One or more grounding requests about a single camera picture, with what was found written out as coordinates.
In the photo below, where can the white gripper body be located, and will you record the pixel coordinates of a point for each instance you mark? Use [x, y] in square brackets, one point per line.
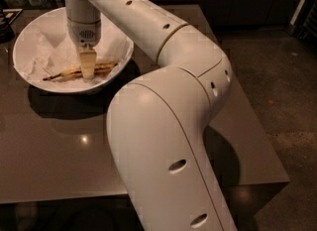
[84, 34]

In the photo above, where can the white bowl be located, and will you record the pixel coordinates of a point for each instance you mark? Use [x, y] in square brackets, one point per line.
[39, 36]

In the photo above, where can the white crumpled paper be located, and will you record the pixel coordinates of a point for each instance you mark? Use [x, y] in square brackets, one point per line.
[49, 53]

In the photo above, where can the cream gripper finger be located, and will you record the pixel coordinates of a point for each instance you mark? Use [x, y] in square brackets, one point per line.
[87, 57]

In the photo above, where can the yellow banana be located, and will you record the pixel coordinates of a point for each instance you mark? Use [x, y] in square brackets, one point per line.
[76, 71]

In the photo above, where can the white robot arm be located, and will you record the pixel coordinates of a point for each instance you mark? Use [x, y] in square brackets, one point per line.
[155, 123]

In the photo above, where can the black tray with items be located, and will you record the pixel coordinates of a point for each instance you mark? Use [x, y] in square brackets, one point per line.
[7, 17]

